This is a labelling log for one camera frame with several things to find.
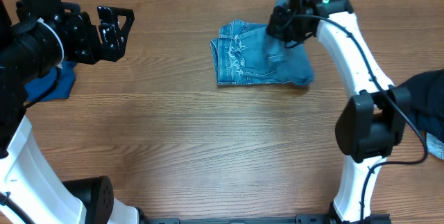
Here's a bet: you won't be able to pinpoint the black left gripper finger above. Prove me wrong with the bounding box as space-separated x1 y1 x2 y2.
99 24 125 62
97 6 135 48

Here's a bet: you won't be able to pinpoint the light blue denim jeans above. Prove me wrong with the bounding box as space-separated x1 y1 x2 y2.
210 19 314 86

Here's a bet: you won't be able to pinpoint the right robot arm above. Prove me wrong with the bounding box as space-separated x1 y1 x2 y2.
266 0 410 223

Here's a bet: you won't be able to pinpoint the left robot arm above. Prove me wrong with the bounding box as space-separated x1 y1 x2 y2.
1 0 146 224

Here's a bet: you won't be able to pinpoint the dark blue t-shirt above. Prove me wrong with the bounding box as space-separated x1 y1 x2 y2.
24 60 79 103

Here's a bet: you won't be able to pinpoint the dark navy garment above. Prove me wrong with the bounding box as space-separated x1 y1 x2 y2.
399 69 443 142

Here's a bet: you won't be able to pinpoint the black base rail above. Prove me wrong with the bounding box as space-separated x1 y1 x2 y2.
138 213 393 224

